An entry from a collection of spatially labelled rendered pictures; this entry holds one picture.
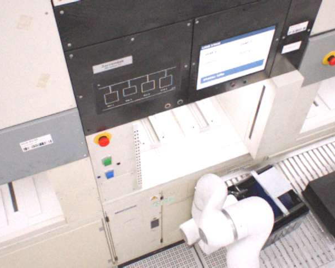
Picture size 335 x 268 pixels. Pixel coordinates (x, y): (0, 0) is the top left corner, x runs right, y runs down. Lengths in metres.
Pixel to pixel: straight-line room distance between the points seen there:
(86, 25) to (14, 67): 0.23
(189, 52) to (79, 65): 0.37
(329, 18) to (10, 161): 1.23
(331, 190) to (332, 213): 0.12
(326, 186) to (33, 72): 1.45
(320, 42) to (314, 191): 0.74
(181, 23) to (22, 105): 0.54
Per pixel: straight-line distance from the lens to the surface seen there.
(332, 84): 2.60
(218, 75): 1.58
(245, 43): 1.54
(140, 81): 1.43
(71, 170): 1.70
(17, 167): 1.59
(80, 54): 1.28
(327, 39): 1.79
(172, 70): 1.45
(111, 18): 1.23
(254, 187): 2.02
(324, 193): 2.16
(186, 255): 2.83
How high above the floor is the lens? 2.65
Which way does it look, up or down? 54 degrees down
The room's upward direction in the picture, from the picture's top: 1 degrees clockwise
